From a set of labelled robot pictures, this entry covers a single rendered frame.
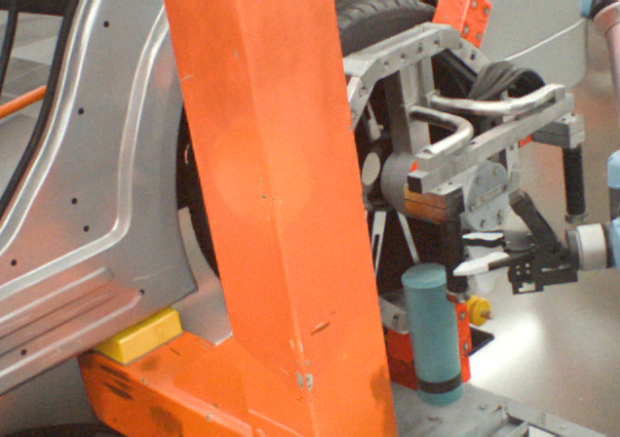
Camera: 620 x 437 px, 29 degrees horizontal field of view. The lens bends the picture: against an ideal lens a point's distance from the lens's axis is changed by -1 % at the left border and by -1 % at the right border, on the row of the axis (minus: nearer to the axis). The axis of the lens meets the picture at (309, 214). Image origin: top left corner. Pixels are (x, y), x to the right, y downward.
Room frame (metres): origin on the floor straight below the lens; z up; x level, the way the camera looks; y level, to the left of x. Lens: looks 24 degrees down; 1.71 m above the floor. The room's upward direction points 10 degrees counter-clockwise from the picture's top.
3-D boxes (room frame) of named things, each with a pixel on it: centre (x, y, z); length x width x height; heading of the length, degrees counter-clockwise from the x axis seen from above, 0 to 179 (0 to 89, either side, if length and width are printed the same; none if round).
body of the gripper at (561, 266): (1.75, -0.36, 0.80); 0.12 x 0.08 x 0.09; 84
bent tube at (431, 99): (2.02, -0.36, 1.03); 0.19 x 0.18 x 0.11; 39
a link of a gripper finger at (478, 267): (1.71, -0.26, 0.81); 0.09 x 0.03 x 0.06; 110
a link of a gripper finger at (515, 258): (1.72, -0.31, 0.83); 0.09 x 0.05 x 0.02; 110
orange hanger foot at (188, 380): (1.80, 0.25, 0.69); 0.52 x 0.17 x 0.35; 39
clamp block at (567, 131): (2.00, -0.47, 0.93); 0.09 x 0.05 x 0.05; 39
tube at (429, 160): (1.89, -0.21, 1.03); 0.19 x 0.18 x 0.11; 39
